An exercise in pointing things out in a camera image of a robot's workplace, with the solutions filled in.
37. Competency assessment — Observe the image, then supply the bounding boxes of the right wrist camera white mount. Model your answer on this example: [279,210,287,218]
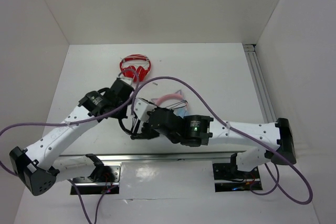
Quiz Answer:
[131,98,157,122]

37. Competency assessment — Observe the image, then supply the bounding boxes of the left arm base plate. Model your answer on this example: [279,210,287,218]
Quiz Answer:
[72,163,121,195]

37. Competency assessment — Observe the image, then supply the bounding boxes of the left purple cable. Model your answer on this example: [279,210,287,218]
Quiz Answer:
[0,71,140,176]

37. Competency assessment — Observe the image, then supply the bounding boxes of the aluminium front rail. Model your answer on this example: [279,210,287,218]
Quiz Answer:
[57,151,237,163]

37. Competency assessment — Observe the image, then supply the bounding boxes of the red headphones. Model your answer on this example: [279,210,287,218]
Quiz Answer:
[119,54,151,82]

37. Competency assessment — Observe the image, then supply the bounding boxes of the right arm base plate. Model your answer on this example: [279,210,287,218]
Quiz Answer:
[213,163,263,193]

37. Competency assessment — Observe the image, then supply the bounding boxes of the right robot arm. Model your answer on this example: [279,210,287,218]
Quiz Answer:
[136,108,297,178]

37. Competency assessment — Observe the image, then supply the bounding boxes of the pink blue cat-ear headphones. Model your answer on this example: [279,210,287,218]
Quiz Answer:
[151,90,189,118]

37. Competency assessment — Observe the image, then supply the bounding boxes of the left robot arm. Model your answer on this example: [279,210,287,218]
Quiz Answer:
[9,78,134,196]

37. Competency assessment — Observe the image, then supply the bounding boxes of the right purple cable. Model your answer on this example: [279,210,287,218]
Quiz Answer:
[130,76,313,205]

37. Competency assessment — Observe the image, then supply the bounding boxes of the black headset with microphone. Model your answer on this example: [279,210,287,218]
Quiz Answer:
[118,118,144,140]

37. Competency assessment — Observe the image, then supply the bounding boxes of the purple cable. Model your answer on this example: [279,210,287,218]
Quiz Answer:
[130,76,313,205]
[0,71,140,176]

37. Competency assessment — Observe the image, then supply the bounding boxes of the aluminium right side rail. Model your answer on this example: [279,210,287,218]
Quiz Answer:
[243,44,277,123]

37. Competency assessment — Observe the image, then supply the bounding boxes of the aluminium rail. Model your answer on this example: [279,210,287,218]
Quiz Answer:
[243,44,277,123]
[57,151,237,163]

